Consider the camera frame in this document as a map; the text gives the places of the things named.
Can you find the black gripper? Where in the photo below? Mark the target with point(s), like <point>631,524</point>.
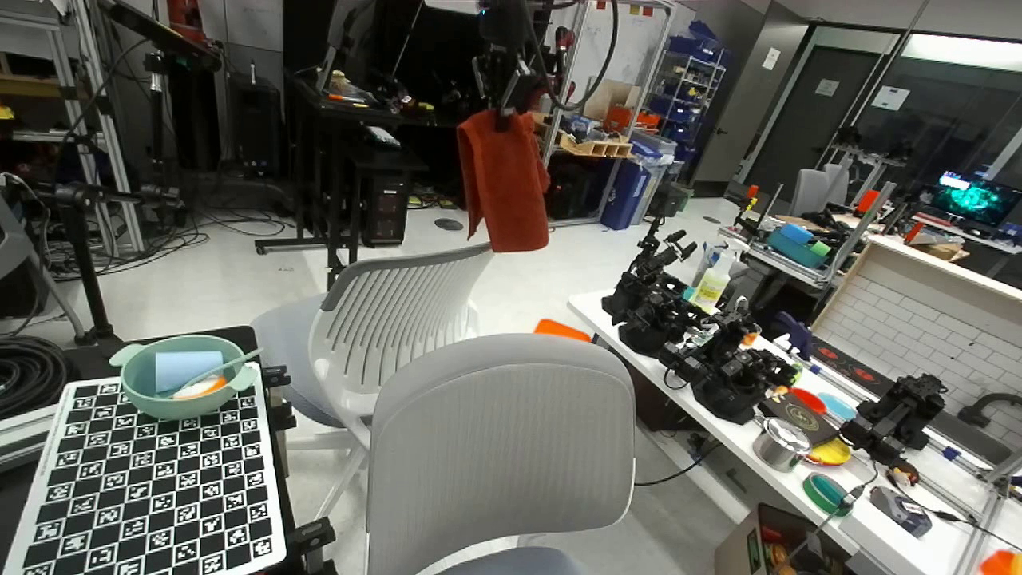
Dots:
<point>504,37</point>

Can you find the orange towel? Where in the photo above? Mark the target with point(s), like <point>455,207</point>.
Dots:
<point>504,180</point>

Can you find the whiteboard on stand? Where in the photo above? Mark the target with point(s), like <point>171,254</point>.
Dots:
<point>632,48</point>

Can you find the blue bin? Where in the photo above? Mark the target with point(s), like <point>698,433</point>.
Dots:
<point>628,196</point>

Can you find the black equipment cart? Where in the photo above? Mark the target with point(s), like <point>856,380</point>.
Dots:
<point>362,203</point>

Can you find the blue storage shelf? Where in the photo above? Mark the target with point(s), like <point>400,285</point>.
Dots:
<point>692,86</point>

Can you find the small orange object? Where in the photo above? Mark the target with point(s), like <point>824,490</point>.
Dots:
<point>559,328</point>

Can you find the yellow green card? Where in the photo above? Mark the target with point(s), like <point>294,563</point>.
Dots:
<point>711,288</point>

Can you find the teal box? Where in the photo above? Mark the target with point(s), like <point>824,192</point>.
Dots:
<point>797,245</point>

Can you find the low black device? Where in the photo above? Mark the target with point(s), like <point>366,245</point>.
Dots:
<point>734,385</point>

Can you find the metal shelf rack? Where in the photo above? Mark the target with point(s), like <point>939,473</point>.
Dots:
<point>117,203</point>

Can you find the white work table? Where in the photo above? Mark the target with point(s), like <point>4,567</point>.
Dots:
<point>734,441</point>

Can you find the white spoon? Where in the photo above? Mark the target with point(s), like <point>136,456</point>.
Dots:
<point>203,389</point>

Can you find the red lid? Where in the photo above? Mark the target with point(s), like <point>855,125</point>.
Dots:
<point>807,402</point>

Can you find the light blue cup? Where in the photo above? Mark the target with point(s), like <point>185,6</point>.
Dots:
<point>179,370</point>

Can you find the metal cup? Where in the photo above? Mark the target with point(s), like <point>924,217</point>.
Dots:
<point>779,446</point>

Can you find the white brick pattern board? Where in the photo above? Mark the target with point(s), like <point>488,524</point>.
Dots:
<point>905,322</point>

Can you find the light blue plate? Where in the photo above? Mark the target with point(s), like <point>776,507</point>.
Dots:
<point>840,412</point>

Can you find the black tripod stand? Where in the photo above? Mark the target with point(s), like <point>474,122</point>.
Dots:
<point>87,275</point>

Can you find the teal bowl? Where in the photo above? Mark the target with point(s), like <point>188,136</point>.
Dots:
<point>161,412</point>

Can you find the glowing green monitor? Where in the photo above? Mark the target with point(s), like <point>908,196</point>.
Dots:
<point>970,196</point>

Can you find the yellow bowl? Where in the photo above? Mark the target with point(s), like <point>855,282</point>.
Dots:
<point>832,456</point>

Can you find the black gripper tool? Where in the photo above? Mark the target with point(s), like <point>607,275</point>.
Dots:
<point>898,412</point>

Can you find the green round lid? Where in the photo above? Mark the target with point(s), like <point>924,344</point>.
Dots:
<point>824,497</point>

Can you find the black white calibration checkerboard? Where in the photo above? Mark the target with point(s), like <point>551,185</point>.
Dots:
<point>148,500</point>

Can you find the grey oval device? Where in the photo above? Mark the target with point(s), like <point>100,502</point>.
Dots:
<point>898,512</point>

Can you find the orange round object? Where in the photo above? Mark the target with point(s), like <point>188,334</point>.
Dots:
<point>1005,563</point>

